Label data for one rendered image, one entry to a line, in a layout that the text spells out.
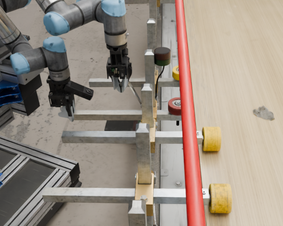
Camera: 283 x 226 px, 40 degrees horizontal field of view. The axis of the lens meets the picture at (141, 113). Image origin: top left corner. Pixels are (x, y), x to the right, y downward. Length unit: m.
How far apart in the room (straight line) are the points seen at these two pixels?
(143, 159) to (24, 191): 1.27
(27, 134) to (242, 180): 1.98
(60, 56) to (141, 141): 0.54
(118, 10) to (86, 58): 2.51
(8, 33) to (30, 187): 1.02
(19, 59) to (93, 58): 2.37
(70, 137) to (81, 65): 2.36
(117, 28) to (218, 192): 0.60
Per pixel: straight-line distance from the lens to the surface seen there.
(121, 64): 1.32
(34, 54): 1.39
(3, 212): 2.15
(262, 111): 1.49
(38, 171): 2.29
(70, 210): 2.33
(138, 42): 3.94
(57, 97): 1.49
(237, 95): 1.57
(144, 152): 1.01
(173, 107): 1.47
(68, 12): 1.26
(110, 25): 1.26
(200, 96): 1.55
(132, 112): 1.53
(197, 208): 0.18
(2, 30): 1.45
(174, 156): 1.68
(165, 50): 1.42
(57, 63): 1.41
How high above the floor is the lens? 1.78
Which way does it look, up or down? 37 degrees down
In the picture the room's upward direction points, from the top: 3 degrees counter-clockwise
